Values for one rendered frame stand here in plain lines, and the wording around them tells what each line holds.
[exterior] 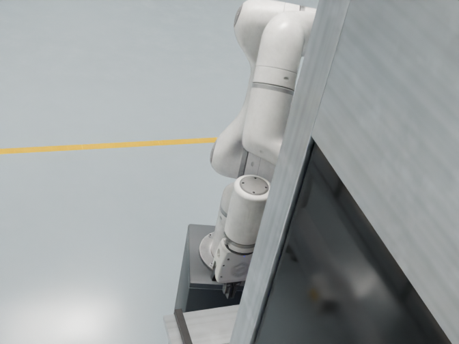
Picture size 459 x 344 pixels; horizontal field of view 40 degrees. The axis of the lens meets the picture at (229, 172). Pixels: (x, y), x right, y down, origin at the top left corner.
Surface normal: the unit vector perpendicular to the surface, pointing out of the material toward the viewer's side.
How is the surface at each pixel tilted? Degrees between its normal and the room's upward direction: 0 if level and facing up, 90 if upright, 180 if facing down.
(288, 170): 90
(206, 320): 0
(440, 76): 90
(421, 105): 90
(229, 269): 90
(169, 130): 0
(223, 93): 0
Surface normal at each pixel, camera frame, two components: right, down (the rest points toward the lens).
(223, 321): 0.16, -0.78
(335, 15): -0.94, 0.07
